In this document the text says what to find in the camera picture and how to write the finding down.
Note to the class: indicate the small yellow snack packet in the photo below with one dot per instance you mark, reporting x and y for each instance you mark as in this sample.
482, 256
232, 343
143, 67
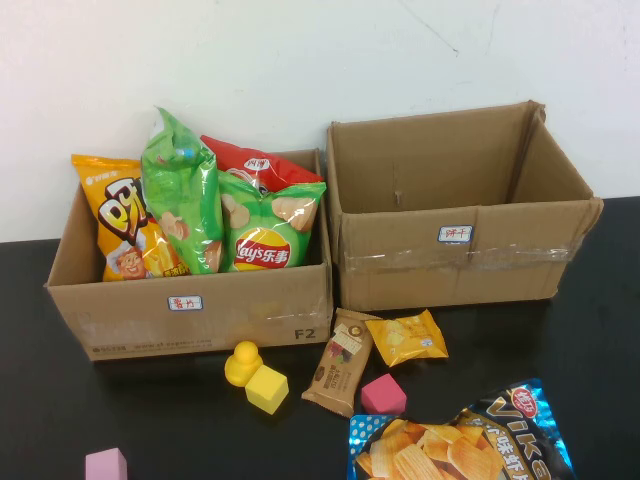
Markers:
405, 340

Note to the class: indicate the blue Vika chips bag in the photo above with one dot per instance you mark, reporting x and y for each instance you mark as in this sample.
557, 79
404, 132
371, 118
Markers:
450, 450

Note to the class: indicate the brown snack bar packet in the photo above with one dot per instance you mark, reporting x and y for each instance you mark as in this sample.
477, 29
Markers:
335, 370

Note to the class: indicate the tall green snack bag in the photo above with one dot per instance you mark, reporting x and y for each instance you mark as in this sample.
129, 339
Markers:
180, 200

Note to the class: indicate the green Lay's chips bag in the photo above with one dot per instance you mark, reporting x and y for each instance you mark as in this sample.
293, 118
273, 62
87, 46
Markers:
260, 250

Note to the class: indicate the taped brown cardboard box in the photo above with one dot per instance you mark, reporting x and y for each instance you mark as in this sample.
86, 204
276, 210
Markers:
400, 280

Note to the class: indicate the red chips bag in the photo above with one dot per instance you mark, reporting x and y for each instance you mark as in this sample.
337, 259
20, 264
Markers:
225, 155

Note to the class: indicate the yellow rubber duck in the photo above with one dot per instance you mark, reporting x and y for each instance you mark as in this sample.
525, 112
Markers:
242, 362

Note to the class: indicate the yellow foam cube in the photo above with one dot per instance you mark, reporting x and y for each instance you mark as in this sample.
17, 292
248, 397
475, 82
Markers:
265, 390

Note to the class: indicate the magenta foam cube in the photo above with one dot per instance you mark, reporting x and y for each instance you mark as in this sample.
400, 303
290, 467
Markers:
382, 395

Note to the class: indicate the cardboard box printed F2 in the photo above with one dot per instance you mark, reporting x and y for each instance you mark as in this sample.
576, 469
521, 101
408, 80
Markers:
150, 320

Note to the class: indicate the orange chips bag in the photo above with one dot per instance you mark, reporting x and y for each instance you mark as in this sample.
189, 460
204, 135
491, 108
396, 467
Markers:
120, 220

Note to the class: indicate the light pink foam cube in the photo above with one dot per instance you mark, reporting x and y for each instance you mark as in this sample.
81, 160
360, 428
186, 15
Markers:
105, 465

